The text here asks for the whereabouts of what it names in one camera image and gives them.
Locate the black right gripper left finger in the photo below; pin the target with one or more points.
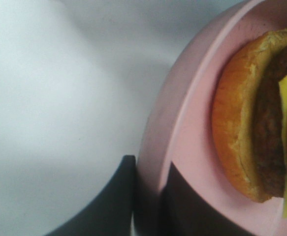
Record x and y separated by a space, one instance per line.
110 212

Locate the pink round plate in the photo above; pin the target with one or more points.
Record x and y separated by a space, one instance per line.
178 130

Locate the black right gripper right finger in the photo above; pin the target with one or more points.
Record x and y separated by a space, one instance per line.
187 213

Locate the burger with lettuce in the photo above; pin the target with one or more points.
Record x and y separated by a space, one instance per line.
249 118

